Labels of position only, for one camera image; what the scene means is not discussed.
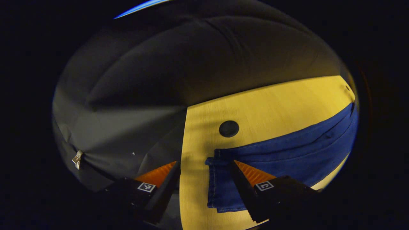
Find black table grommet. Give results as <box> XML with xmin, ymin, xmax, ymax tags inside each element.
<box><xmin>219</xmin><ymin>120</ymin><xmax>240</xmax><ymax>138</ymax></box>

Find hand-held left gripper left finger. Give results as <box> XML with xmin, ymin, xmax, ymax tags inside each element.
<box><xmin>102</xmin><ymin>161</ymin><xmax>181</xmax><ymax>225</ymax></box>

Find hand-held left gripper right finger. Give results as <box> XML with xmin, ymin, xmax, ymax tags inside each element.
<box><xmin>229</xmin><ymin>159</ymin><xmax>320</xmax><ymax>224</ymax></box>

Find blue jeans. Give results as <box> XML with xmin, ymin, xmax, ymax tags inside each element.
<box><xmin>204</xmin><ymin>102</ymin><xmax>358</xmax><ymax>214</ymax></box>

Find silver backdrop clip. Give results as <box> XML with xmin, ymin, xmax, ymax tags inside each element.
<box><xmin>72</xmin><ymin>150</ymin><xmax>84</xmax><ymax>170</ymax></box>

